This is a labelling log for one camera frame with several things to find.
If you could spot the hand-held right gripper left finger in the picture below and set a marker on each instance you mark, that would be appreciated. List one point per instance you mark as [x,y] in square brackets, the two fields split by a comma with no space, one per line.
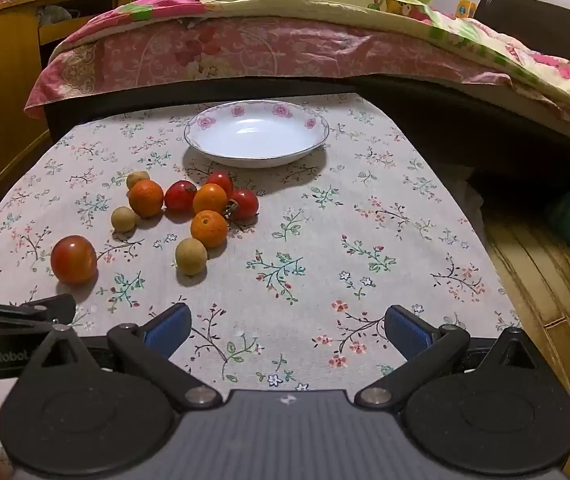
[167,329]

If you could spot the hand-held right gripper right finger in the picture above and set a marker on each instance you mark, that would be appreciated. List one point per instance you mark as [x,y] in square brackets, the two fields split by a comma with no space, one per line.
[407,330]

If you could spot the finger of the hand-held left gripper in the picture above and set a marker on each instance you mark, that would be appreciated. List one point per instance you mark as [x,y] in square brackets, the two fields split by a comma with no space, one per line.
[40,309]

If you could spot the large red tomato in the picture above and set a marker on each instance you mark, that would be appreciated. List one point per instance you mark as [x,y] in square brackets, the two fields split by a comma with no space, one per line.
[73,260]

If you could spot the tan longan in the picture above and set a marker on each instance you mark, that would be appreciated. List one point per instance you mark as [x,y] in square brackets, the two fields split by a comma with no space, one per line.
[191,256]
[124,218]
[138,179]

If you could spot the small orange tomato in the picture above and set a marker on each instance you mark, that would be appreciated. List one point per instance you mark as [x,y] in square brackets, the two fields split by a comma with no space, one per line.
[209,229]

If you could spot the orange cherry tomato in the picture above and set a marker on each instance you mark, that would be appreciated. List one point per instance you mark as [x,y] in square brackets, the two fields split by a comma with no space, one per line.
[210,199]

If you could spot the small red tomato with stem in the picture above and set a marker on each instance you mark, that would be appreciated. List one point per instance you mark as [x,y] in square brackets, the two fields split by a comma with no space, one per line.
[244,204]

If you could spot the white floral rim plate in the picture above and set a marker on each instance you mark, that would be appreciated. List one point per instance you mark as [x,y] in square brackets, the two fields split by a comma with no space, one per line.
[255,135]

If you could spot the floral print tablecloth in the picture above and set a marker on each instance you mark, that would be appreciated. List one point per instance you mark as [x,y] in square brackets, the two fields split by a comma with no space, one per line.
[315,240]

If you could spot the pale cloth in cabinet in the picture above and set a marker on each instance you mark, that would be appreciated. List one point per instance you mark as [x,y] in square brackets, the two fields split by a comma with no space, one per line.
[56,15]

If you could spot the pink floral quilt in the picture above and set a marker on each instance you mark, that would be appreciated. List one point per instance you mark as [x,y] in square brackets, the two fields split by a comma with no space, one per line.
[245,50]

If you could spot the yellow box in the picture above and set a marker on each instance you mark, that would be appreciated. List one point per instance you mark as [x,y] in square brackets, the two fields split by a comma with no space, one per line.
[465,9]

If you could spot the dark wooden headboard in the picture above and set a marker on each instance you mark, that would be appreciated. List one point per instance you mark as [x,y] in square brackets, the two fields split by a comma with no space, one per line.
[540,25]

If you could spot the dark bed frame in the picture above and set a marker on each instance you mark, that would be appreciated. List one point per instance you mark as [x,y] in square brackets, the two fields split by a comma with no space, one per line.
[415,95]

